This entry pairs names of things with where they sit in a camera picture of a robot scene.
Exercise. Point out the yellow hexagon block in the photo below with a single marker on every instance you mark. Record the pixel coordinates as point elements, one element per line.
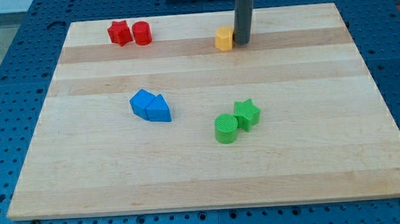
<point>223,38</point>

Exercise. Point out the green cylinder block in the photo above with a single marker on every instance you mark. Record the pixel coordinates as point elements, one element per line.
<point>225,127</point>

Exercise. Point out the blue triangle block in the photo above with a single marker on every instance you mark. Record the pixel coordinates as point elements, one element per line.
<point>158,110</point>

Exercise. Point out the green star block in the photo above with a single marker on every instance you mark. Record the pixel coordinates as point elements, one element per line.
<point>247,114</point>

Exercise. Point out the wooden board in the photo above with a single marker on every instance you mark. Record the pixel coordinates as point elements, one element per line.
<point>325,133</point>

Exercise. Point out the blue cube block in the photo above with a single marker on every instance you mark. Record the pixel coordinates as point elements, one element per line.
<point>139,103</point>

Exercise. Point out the red cylinder block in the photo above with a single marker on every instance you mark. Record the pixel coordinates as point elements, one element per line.
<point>142,33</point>

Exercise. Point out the red star block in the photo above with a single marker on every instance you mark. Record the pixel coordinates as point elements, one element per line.
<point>120,33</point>

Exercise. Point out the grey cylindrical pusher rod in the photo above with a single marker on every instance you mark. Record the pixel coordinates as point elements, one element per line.
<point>242,21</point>

